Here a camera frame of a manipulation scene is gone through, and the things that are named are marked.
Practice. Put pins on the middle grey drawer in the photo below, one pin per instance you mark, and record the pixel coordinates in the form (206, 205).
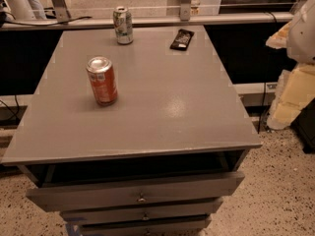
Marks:
(142, 212)

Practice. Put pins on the grey drawer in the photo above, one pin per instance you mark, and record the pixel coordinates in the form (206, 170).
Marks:
(142, 212)
(146, 228)
(136, 192)

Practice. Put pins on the left metal bracket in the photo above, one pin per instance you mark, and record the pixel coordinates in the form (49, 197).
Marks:
(61, 10)

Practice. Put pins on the centre metal bracket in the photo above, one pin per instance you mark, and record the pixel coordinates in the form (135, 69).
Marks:
(185, 10)

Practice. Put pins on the grey drawer cabinet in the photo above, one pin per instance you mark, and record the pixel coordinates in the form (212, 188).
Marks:
(176, 114)

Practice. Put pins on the bottom grey drawer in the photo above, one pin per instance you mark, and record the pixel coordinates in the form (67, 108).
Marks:
(146, 228)

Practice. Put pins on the green white soda can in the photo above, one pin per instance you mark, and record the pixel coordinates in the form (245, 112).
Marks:
(122, 20)

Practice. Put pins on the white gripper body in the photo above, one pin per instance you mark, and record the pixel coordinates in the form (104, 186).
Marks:
(303, 38)

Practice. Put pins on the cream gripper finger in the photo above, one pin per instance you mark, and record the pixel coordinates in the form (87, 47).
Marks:
(279, 38)
(294, 91)

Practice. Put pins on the grey metal rail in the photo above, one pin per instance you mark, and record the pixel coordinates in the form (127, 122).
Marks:
(94, 23)

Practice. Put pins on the black rxbar chocolate bar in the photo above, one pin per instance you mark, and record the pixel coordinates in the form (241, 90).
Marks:
(182, 40)

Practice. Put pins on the orange soda can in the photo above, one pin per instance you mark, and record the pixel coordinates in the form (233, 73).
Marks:
(101, 74)

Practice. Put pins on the top grey drawer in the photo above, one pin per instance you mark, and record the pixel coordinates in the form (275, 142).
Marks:
(136, 192)

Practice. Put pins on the white pipe top left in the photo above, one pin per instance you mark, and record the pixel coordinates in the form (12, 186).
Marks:
(27, 9)

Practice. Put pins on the metal bracket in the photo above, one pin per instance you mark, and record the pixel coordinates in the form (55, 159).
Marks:
(185, 10)
(61, 10)

